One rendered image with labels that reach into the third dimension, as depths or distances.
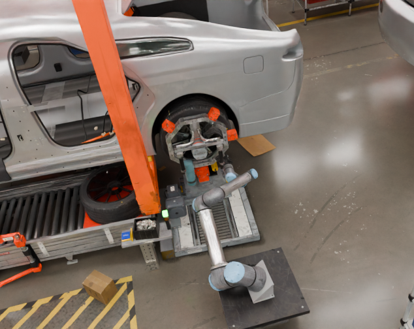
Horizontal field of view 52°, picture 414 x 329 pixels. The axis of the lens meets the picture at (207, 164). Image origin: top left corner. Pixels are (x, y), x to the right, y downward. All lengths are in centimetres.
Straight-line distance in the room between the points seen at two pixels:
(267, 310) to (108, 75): 200
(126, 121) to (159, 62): 63
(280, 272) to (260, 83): 156
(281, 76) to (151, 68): 110
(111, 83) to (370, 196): 278
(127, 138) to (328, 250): 203
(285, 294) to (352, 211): 133
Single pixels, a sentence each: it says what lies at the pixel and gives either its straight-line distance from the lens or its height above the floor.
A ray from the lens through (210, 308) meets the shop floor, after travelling 371.
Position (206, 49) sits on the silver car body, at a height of 166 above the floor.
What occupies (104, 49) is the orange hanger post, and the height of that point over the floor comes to 206.
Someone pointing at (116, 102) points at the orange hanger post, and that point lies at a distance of 304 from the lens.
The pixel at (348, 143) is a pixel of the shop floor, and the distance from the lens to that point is 513.
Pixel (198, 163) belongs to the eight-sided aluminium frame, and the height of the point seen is 62.
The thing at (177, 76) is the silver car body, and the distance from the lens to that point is 354.
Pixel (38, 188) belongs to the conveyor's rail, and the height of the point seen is 32.
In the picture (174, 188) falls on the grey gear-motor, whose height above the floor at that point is 43.
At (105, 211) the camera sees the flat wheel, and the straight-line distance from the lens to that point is 398.
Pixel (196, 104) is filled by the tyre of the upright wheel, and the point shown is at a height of 118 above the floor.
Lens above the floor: 318
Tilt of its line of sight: 40 degrees down
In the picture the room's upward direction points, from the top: 9 degrees counter-clockwise
